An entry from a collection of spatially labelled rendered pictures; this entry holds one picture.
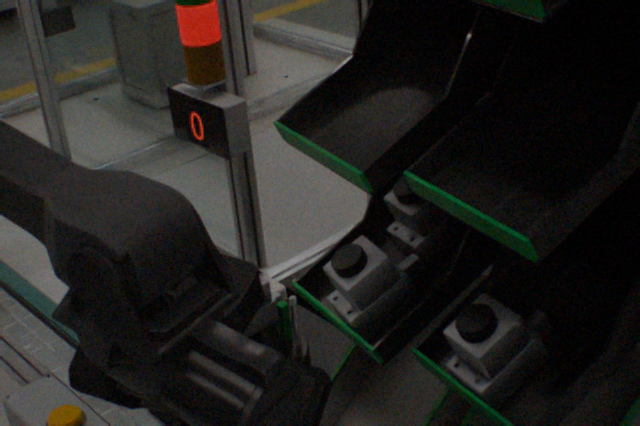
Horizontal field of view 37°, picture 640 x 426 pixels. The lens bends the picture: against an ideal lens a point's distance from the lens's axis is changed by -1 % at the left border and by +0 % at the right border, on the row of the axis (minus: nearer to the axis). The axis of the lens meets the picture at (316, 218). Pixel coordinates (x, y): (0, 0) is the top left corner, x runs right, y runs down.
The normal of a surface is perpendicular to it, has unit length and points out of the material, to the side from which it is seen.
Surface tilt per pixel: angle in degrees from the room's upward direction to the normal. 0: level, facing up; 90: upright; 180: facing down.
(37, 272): 0
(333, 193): 0
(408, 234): 25
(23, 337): 0
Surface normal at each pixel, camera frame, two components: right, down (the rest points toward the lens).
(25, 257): -0.08, -0.87
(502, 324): -0.44, -0.66
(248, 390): -0.19, -0.48
